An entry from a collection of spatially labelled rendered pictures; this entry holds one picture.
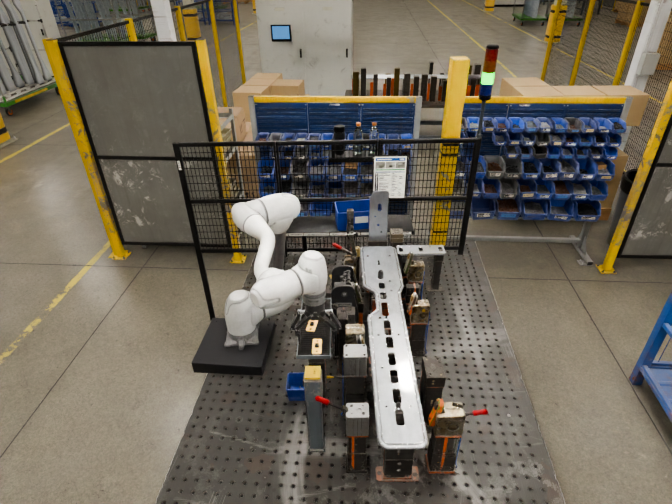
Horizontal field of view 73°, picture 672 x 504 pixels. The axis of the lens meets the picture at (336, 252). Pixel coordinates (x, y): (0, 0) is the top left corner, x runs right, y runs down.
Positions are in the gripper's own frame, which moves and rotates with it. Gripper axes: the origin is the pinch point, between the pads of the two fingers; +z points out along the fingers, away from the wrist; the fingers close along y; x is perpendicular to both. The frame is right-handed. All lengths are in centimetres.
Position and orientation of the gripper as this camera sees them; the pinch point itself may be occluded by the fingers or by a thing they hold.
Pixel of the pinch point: (316, 339)
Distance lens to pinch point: 188.5
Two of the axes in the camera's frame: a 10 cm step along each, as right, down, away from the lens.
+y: 10.0, -0.1, -0.2
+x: 0.1, -5.4, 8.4
